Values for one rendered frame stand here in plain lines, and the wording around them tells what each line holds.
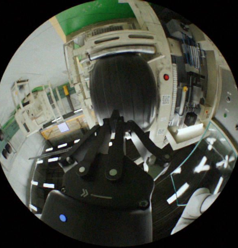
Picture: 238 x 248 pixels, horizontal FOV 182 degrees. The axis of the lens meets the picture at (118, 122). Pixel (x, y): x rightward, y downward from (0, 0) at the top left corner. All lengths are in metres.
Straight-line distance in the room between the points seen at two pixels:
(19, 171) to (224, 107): 11.90
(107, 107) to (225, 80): 0.70
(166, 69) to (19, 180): 11.71
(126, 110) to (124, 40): 0.34
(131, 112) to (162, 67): 0.38
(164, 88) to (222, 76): 0.47
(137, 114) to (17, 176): 11.27
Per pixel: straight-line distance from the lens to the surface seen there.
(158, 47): 0.44
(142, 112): 0.30
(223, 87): 0.64
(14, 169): 11.10
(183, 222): 0.58
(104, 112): 0.30
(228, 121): 0.63
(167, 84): 0.56
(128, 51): 0.42
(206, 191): 0.59
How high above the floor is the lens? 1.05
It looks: 33 degrees up
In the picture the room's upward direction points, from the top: 168 degrees clockwise
